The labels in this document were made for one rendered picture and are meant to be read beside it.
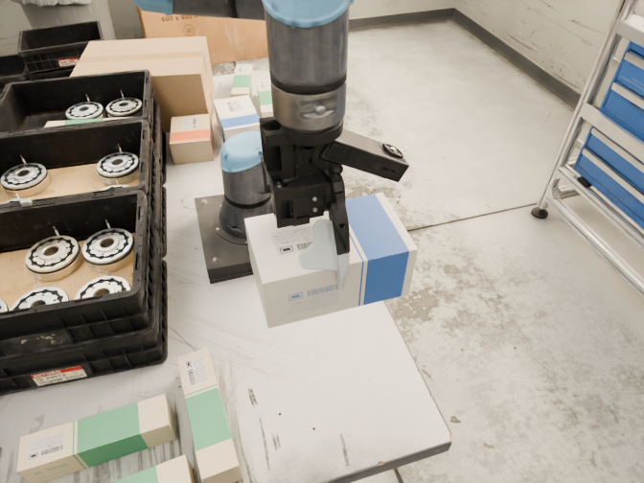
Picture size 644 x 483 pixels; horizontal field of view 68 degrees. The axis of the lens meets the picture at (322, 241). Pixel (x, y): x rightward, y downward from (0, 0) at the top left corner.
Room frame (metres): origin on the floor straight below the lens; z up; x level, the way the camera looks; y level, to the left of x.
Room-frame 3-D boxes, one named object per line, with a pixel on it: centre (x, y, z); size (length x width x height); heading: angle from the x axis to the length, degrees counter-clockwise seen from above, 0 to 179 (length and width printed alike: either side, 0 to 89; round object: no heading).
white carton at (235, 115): (1.39, 0.27, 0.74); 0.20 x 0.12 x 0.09; 19
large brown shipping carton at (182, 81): (1.55, 0.59, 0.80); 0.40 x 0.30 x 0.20; 97
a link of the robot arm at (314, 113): (0.44, 0.01, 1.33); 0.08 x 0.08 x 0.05
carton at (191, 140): (1.31, 0.41, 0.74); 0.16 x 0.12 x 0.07; 10
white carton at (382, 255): (0.45, -0.01, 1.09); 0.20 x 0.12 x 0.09; 107
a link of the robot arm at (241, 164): (0.91, 0.17, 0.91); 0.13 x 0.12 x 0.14; 90
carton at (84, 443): (0.36, 0.39, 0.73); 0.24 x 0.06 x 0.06; 109
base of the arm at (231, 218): (0.91, 0.18, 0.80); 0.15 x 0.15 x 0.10
